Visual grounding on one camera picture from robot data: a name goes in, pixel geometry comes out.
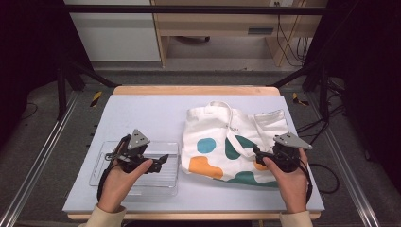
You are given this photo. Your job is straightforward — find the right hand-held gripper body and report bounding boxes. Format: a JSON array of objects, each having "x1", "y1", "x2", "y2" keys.
[{"x1": 268, "y1": 131, "x2": 313, "y2": 173}]

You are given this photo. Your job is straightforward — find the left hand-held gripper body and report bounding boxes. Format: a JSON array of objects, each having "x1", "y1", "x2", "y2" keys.
[{"x1": 105, "y1": 128, "x2": 151, "y2": 168}]

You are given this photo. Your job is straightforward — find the clear plastic tray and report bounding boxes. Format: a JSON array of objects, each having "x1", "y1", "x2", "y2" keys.
[{"x1": 89, "y1": 140, "x2": 181, "y2": 197}]

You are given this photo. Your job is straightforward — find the white spotted tote bag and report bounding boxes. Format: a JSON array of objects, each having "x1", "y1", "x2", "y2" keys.
[{"x1": 180, "y1": 100, "x2": 289, "y2": 189}]

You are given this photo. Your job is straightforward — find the person's left hand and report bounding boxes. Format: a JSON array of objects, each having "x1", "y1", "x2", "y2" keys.
[{"x1": 97, "y1": 158, "x2": 154, "y2": 213}]

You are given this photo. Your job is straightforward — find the person's right hand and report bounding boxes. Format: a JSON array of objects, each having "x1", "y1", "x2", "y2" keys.
[{"x1": 262, "y1": 148, "x2": 312, "y2": 215}]

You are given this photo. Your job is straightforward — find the yellow-black tape piece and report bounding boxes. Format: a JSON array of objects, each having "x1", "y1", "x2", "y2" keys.
[
  {"x1": 291, "y1": 92, "x2": 310, "y2": 108},
  {"x1": 90, "y1": 90, "x2": 104, "y2": 109}
]

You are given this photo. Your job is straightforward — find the wooden table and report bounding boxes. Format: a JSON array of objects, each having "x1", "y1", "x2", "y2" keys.
[{"x1": 66, "y1": 84, "x2": 322, "y2": 221}]

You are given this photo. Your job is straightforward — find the white cabinet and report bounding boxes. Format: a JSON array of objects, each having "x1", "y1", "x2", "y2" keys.
[{"x1": 63, "y1": 0, "x2": 162, "y2": 62}]

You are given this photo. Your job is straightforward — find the wooden desk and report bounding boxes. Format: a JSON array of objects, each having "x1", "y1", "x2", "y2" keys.
[{"x1": 150, "y1": 0, "x2": 329, "y2": 68}]

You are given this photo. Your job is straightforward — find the black floor cables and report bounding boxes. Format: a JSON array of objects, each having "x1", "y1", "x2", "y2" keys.
[{"x1": 295, "y1": 78, "x2": 347, "y2": 195}]

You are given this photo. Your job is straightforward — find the right hand-held gripper cable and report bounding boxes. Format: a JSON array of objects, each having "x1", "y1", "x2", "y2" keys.
[{"x1": 297, "y1": 156, "x2": 314, "y2": 203}]

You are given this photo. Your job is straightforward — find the hand-held gripper cable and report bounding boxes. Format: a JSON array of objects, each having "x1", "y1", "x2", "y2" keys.
[
  {"x1": 96, "y1": 134, "x2": 131, "y2": 202},
  {"x1": 297, "y1": 156, "x2": 314, "y2": 203}
]

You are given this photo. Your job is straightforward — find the left hand-held gripper cable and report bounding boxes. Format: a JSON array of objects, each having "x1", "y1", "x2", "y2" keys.
[{"x1": 96, "y1": 134, "x2": 131, "y2": 202}]

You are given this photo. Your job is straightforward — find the aluminium floor rail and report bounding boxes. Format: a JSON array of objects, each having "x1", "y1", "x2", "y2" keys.
[
  {"x1": 306, "y1": 93, "x2": 381, "y2": 227},
  {"x1": 0, "y1": 91, "x2": 80, "y2": 227}
]

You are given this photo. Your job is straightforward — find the black frame leg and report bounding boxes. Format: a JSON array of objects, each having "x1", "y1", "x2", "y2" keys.
[
  {"x1": 56, "y1": 59, "x2": 119, "y2": 121},
  {"x1": 270, "y1": 61, "x2": 331, "y2": 123}
]

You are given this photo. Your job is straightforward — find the black hanging desk cables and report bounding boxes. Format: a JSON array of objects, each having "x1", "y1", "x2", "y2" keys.
[{"x1": 274, "y1": 1, "x2": 312, "y2": 68}]

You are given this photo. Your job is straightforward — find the black horizontal frame bar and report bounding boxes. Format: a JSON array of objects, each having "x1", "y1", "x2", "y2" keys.
[{"x1": 62, "y1": 4, "x2": 327, "y2": 16}]

